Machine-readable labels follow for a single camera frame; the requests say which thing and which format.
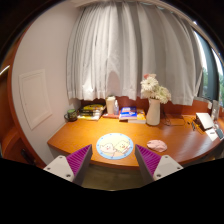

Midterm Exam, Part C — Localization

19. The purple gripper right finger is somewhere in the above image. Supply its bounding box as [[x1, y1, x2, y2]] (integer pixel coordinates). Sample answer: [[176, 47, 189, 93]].
[[135, 144, 182, 184]]

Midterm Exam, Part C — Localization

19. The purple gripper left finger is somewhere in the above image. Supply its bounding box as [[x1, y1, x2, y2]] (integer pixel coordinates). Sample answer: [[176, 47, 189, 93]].
[[44, 145, 92, 186]]

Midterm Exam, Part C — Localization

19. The round cartoon mouse pad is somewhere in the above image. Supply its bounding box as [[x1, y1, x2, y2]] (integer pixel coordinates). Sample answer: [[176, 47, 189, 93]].
[[96, 133, 134, 160]]

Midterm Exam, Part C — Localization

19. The white ceramic vase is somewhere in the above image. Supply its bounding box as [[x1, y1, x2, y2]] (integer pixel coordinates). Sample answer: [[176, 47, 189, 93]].
[[146, 99, 160, 126]]

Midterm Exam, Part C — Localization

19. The blue book stack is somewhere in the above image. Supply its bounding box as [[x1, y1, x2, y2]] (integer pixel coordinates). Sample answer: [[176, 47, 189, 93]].
[[119, 106, 137, 120]]

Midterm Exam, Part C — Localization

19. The black cable on desk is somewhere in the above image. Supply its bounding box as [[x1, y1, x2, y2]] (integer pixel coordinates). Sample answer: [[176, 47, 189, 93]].
[[161, 113, 198, 132]]

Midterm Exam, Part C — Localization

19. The white wall panel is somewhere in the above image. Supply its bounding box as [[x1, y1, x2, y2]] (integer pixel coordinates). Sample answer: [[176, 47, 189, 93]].
[[19, 70, 52, 130]]

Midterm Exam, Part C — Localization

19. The green mug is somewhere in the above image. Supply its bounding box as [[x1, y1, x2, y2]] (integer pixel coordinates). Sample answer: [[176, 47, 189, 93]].
[[64, 109, 77, 122]]

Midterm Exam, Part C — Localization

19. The pink computer mouse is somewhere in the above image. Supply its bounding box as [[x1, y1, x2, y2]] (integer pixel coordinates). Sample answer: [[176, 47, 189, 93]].
[[147, 140, 167, 152]]

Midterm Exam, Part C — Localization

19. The yellow black book stack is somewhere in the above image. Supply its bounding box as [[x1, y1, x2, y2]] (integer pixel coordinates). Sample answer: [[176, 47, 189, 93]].
[[78, 104, 106, 121]]

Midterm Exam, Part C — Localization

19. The yellow small box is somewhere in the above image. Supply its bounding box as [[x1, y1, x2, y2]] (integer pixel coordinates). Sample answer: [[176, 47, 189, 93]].
[[129, 113, 146, 124]]

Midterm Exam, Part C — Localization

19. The white pleated curtain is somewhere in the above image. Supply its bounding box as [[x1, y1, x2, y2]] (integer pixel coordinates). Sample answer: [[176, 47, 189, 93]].
[[67, 2, 202, 105]]

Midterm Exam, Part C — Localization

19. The white flower bouquet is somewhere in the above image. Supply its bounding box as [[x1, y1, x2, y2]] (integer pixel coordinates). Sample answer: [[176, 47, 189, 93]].
[[140, 74, 171, 104]]

